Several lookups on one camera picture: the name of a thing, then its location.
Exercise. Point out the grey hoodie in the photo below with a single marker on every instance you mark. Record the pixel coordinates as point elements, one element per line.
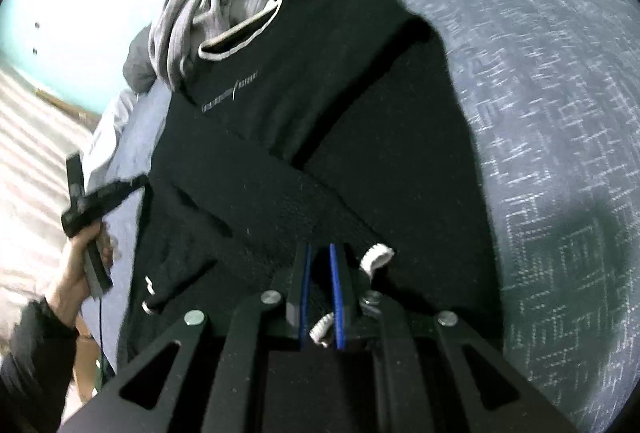
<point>200,13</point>

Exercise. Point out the blue patterned blanket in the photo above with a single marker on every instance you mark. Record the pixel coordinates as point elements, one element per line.
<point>525,88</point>

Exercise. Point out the wooden baseboard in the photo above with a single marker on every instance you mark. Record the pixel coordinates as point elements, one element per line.
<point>70,108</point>

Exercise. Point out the person's left hand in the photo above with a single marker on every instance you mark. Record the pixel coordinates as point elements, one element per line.
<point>70,283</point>

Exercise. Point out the light blue bed sheet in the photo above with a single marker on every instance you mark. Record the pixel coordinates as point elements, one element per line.
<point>107,138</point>

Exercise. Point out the black sweater with white trim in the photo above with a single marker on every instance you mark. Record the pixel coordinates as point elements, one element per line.
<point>350,113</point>

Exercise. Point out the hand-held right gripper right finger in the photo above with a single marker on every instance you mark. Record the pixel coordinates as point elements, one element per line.
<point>336,288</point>

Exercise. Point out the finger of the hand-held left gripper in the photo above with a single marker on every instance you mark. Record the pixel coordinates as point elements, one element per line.
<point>117,194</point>

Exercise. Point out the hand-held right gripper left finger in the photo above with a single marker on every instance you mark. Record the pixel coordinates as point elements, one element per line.
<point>305,285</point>

